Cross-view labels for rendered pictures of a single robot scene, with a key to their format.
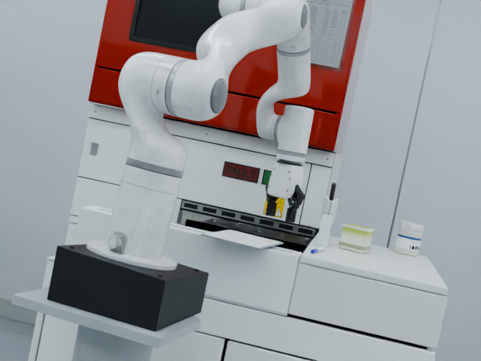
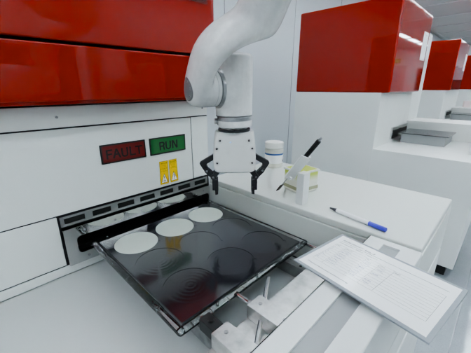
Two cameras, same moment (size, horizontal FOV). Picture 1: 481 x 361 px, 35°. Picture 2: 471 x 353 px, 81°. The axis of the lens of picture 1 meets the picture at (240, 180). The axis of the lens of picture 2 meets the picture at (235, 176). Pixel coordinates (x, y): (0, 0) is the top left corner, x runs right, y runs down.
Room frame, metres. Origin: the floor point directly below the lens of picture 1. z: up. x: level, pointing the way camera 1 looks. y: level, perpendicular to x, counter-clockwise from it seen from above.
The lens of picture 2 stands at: (1.82, 0.40, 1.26)
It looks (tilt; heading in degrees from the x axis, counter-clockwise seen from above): 18 degrees down; 306
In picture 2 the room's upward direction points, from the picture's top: straight up
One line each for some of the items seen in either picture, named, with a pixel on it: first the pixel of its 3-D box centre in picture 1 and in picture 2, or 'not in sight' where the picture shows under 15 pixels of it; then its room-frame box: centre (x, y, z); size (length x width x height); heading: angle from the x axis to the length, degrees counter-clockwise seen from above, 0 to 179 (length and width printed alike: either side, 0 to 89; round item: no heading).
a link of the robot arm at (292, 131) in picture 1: (294, 129); (232, 85); (2.20, -0.12, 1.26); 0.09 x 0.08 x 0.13; 69
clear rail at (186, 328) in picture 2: not in sight; (256, 277); (2.05, 0.00, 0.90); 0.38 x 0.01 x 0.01; 81
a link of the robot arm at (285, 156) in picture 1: (290, 157); (233, 121); (2.20, -0.13, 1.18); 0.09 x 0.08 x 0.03; 36
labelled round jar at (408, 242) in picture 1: (409, 238); (273, 153); (2.30, -0.53, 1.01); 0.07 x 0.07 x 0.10
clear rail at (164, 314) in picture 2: not in sight; (128, 278); (2.26, 0.15, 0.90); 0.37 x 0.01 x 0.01; 171
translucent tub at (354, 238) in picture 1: (356, 238); (301, 178); (2.12, -0.34, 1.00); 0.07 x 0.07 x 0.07; 67
